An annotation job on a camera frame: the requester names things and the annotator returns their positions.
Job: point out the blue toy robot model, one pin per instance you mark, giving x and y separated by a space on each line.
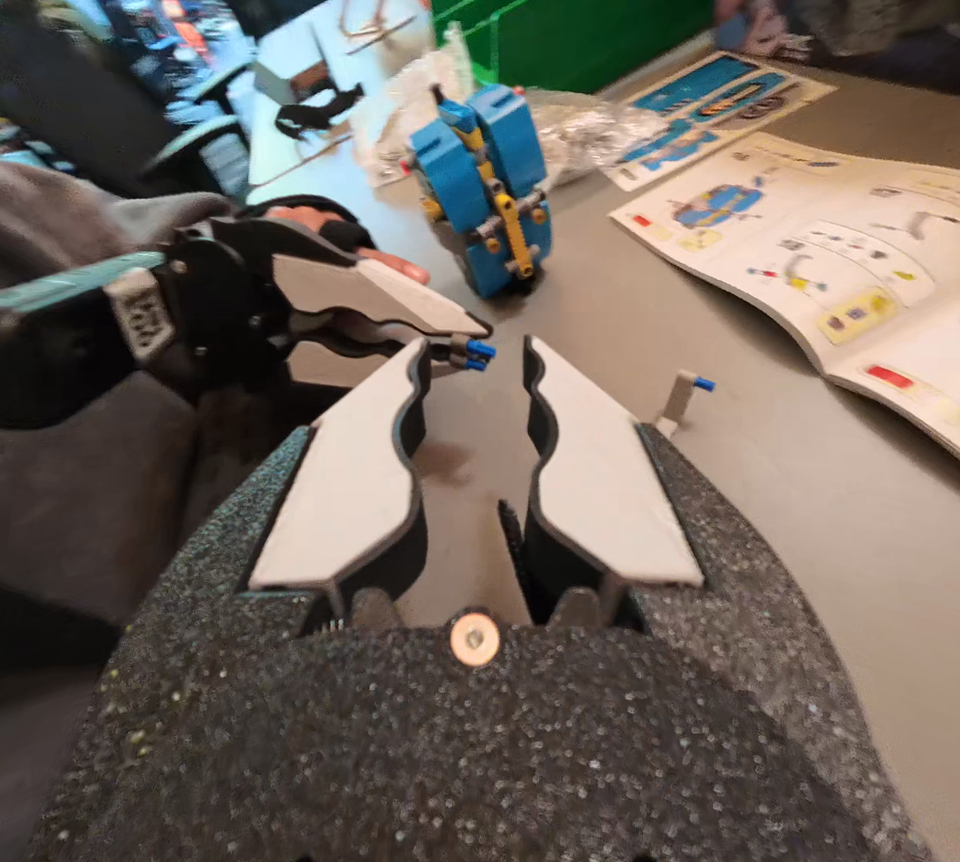
487 186

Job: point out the grey desk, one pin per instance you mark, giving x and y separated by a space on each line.
750 502

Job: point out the grey connector brick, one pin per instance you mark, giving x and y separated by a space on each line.
469 352

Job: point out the grey angled beam brick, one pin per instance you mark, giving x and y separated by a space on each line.
679 400

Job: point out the person's left forearm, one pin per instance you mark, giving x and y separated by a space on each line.
112 216

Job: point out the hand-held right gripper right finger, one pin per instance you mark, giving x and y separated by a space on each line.
607 494

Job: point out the blue printed sheet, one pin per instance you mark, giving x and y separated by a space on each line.
720 96

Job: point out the black office chair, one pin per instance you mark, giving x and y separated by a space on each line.
202 141

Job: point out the person's torso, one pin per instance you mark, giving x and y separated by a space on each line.
112 502

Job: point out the clear plastic bag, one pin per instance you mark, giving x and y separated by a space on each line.
585 134

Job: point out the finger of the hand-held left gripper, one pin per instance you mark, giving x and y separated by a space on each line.
375 292
337 361

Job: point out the instruction booklet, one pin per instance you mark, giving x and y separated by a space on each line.
825 262

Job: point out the person's left hand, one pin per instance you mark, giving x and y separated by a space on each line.
405 269

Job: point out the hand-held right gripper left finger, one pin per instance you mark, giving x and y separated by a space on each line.
345 487

